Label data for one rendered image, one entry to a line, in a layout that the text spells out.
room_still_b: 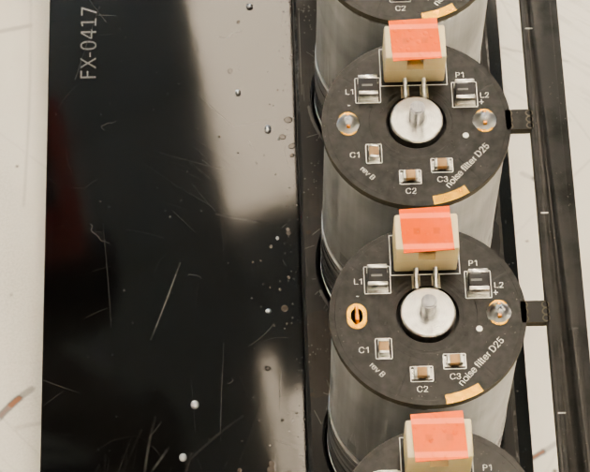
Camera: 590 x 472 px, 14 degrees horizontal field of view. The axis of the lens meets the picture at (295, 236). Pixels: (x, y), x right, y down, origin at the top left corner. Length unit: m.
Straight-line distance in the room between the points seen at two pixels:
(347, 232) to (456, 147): 0.02
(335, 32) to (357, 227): 0.03
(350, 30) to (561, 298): 0.05
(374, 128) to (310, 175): 0.04
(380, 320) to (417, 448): 0.02
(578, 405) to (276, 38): 0.11
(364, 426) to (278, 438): 0.04
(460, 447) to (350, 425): 0.03
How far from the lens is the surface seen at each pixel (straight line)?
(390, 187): 0.31
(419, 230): 0.30
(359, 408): 0.31
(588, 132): 0.39
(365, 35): 0.33
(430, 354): 0.30
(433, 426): 0.29
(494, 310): 0.30
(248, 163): 0.37
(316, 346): 0.35
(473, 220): 0.32
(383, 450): 0.30
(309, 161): 0.36
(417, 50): 0.31
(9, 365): 0.37
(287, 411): 0.35
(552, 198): 0.31
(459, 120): 0.32
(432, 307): 0.30
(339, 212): 0.32
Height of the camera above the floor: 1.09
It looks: 63 degrees down
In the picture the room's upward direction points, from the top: straight up
